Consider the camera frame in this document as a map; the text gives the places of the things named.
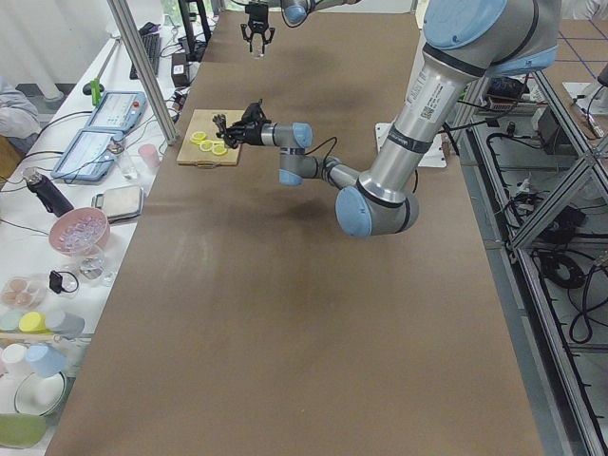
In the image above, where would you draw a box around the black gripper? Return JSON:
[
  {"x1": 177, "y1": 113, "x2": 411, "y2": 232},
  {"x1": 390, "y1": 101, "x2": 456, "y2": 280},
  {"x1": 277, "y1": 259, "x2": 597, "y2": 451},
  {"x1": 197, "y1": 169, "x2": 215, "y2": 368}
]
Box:
[
  {"x1": 223, "y1": 100, "x2": 264, "y2": 149},
  {"x1": 240, "y1": 1, "x2": 276, "y2": 50}
]

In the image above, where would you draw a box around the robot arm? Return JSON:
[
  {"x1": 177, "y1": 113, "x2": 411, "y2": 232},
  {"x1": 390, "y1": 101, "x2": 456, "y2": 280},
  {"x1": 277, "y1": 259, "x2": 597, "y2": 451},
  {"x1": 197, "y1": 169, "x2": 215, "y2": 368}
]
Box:
[
  {"x1": 213, "y1": 1, "x2": 561, "y2": 238},
  {"x1": 235, "y1": 0, "x2": 357, "y2": 56}
]

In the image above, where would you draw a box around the pink cup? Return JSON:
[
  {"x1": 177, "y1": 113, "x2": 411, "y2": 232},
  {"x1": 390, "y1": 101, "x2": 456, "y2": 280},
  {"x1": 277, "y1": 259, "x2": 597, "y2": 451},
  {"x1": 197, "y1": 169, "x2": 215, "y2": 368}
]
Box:
[{"x1": 138, "y1": 143, "x2": 161, "y2": 170}]

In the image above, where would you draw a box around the grey cup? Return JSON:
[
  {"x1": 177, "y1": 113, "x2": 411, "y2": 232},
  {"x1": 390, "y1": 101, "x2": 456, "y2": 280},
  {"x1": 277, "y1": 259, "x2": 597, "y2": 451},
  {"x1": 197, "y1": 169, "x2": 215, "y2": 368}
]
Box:
[{"x1": 45, "y1": 310, "x2": 85, "y2": 337}]

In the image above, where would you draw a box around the yellow cup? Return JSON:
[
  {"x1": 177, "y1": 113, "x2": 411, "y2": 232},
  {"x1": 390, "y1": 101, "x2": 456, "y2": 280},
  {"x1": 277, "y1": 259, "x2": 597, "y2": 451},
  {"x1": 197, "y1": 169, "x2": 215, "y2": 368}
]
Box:
[{"x1": 18, "y1": 312, "x2": 48, "y2": 333}]

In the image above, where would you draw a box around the light blue cup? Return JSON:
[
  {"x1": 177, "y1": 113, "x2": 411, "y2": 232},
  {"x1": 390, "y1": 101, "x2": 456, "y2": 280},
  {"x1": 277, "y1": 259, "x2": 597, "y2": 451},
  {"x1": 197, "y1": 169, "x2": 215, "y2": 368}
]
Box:
[{"x1": 25, "y1": 343, "x2": 67, "y2": 378}]

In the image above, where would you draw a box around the lower lemon slice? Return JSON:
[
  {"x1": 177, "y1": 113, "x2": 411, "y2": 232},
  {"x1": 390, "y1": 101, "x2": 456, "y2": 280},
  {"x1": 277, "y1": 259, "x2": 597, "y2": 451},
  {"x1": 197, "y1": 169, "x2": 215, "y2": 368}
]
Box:
[{"x1": 211, "y1": 144, "x2": 227, "y2": 157}]

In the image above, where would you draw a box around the lemon slice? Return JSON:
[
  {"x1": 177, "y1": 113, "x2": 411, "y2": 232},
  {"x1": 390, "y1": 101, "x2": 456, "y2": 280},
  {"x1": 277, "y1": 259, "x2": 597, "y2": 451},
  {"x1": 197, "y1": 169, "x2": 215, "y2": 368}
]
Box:
[
  {"x1": 190, "y1": 131, "x2": 207, "y2": 144},
  {"x1": 211, "y1": 144, "x2": 227, "y2": 157},
  {"x1": 199, "y1": 140, "x2": 214, "y2": 152}
]

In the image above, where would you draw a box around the middle lemon slice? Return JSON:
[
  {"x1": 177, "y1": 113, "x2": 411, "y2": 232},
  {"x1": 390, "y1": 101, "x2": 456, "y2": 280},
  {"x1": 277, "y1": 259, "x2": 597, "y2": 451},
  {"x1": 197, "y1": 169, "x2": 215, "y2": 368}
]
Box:
[{"x1": 199, "y1": 140, "x2": 214, "y2": 152}]

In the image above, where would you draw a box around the upper lemon slice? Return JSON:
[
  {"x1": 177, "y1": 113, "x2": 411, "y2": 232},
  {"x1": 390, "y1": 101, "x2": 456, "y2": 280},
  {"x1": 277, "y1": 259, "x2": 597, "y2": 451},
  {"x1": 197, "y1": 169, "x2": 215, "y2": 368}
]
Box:
[{"x1": 190, "y1": 131, "x2": 207, "y2": 144}]

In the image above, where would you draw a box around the bamboo cutting board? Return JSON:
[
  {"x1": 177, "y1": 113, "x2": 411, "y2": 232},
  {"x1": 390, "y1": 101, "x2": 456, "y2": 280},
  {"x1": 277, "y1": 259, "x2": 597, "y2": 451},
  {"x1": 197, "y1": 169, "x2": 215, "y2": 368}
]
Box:
[{"x1": 177, "y1": 109, "x2": 243, "y2": 167}]

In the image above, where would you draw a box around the yellow plastic knife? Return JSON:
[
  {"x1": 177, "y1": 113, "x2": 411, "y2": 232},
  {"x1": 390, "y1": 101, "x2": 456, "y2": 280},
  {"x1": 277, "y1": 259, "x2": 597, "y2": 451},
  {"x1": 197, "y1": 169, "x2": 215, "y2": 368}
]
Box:
[{"x1": 190, "y1": 139, "x2": 223, "y2": 145}]

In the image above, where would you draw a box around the black keyboard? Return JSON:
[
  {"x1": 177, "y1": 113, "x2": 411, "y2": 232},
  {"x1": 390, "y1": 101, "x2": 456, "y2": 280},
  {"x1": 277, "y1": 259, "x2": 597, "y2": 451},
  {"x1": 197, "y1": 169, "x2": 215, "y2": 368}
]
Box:
[{"x1": 141, "y1": 33, "x2": 162, "y2": 76}]

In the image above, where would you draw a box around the upper teach pendant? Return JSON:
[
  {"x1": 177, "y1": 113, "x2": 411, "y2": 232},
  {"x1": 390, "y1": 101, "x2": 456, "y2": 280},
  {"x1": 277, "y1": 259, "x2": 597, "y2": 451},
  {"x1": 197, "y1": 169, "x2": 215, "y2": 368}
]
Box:
[{"x1": 85, "y1": 91, "x2": 147, "y2": 133}]

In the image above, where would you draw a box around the teach pendant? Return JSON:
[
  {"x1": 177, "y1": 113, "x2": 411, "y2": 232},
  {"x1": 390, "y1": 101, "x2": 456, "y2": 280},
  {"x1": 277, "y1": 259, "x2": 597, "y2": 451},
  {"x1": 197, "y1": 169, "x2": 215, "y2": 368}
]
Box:
[
  {"x1": 85, "y1": 91, "x2": 147, "y2": 133},
  {"x1": 50, "y1": 129, "x2": 124, "y2": 183}
]

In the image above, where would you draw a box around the metal tray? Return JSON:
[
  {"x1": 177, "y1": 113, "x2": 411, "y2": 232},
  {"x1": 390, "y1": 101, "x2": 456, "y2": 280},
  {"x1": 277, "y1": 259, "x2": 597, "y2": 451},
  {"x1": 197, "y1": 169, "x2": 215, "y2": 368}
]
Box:
[{"x1": 91, "y1": 185, "x2": 145, "y2": 223}]

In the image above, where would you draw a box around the lower teach pendant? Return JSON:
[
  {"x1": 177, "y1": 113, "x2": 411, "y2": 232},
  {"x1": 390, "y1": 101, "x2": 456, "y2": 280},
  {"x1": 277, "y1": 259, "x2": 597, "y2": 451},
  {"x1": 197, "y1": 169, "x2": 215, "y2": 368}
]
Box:
[{"x1": 50, "y1": 129, "x2": 124, "y2": 183}]

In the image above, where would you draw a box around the pink bowl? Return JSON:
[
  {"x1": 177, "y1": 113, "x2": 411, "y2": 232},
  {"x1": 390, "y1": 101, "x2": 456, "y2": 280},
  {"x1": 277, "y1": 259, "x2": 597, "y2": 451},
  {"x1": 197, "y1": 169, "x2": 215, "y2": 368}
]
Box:
[{"x1": 48, "y1": 207, "x2": 110, "y2": 256}]

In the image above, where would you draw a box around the black water bottle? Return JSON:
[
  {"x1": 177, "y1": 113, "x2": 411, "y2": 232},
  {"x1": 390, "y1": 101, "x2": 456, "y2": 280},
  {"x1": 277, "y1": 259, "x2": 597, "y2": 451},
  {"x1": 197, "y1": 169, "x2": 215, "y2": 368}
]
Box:
[{"x1": 23, "y1": 167, "x2": 74, "y2": 218}]

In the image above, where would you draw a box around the clear wine glass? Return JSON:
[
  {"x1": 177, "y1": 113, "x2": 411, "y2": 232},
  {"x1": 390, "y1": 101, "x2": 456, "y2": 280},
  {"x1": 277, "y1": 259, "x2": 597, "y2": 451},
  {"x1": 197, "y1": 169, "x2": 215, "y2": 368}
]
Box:
[{"x1": 73, "y1": 244, "x2": 115, "y2": 287}]

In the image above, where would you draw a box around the egg tray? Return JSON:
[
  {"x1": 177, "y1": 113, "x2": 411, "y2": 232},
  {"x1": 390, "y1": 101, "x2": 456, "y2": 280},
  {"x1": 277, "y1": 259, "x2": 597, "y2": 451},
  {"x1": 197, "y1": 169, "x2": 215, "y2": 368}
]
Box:
[{"x1": 1, "y1": 276, "x2": 47, "y2": 310}]

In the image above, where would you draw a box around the white plate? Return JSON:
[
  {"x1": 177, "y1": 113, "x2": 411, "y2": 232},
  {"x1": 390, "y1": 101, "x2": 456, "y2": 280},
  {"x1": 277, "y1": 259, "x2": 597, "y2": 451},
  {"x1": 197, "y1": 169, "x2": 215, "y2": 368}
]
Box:
[{"x1": 13, "y1": 372, "x2": 67, "y2": 416}]

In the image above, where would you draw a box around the green bowl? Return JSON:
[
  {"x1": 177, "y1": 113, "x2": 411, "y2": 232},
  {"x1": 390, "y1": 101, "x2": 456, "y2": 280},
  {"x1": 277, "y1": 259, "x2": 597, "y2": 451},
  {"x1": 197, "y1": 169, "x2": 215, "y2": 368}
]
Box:
[{"x1": 1, "y1": 413, "x2": 47, "y2": 449}]

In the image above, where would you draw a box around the aluminium frame post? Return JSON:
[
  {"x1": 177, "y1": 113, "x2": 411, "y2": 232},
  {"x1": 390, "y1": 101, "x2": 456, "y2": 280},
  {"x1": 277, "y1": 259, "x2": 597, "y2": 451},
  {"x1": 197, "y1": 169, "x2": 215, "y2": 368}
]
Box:
[{"x1": 107, "y1": 0, "x2": 178, "y2": 145}]

